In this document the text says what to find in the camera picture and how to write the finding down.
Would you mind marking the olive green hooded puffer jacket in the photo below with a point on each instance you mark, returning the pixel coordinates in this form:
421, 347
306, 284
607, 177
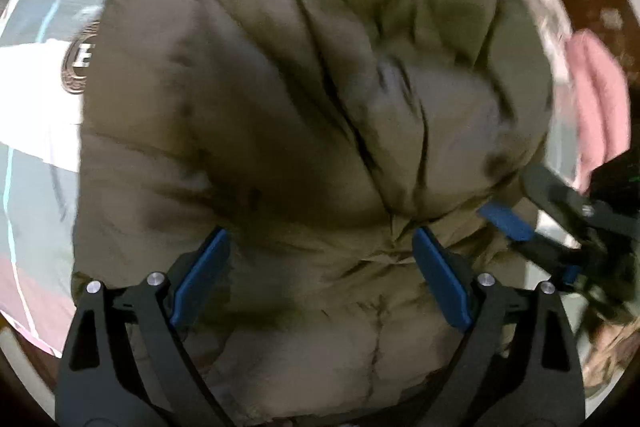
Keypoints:
300, 107

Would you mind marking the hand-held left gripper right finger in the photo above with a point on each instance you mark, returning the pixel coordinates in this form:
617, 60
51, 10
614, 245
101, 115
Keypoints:
442, 274

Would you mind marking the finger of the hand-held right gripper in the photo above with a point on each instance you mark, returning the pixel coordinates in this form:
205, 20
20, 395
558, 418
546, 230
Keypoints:
550, 192
507, 219

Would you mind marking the folded pink quilt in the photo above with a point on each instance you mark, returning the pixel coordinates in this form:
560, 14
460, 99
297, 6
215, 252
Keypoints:
600, 97

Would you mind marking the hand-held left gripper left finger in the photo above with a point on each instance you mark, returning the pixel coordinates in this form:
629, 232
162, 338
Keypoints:
205, 272

